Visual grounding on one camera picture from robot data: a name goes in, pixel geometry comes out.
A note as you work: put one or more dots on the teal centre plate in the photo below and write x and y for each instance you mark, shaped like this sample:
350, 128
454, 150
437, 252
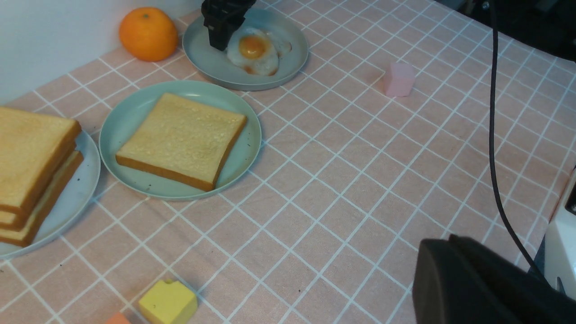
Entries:
125, 118

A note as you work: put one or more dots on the light blue bread plate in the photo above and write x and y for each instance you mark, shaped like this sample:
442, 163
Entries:
71, 203

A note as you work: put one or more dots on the orange fruit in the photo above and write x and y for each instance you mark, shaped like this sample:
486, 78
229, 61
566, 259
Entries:
148, 34

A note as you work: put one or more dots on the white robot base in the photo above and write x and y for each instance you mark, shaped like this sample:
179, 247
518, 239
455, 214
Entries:
560, 242

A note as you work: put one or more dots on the pink checked tablecloth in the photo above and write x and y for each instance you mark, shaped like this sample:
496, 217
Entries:
325, 226

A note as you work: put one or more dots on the grey blue egg plate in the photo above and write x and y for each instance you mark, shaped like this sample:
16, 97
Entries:
215, 66

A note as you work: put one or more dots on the toast slice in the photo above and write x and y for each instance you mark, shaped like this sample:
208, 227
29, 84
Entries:
29, 144
15, 220
183, 140
25, 236

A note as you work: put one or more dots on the fried egg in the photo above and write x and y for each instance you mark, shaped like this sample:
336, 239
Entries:
252, 50

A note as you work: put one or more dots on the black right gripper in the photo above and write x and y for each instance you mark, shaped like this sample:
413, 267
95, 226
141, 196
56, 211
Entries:
222, 18

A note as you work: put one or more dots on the orange cube block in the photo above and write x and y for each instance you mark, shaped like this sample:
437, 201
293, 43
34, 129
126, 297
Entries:
118, 318

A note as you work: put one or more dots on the pink cube block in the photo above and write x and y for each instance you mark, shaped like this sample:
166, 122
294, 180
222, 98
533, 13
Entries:
398, 80

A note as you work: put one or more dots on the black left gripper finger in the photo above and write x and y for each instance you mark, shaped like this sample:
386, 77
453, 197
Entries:
461, 281

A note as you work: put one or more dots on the yellow notched block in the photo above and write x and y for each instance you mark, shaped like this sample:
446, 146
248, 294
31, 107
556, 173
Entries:
168, 302

